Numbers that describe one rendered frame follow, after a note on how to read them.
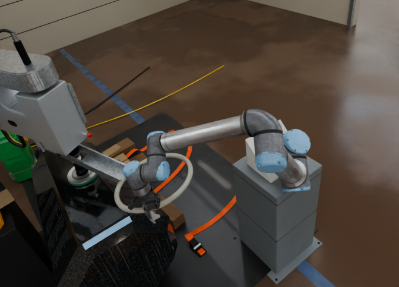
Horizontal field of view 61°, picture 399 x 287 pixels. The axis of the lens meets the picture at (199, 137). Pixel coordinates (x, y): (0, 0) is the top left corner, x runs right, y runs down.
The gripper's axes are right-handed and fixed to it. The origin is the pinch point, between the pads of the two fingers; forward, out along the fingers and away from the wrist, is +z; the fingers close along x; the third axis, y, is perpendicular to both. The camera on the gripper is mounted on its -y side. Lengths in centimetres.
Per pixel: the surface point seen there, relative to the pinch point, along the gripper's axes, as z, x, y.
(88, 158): -16, 51, -45
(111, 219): 8.5, 15.4, -32.2
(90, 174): -1, 54, -52
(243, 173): 16, 37, 51
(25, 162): 32, 154, -173
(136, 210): -8.0, -0.1, -6.3
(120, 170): -7.4, 40.2, -24.1
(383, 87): 109, 242, 228
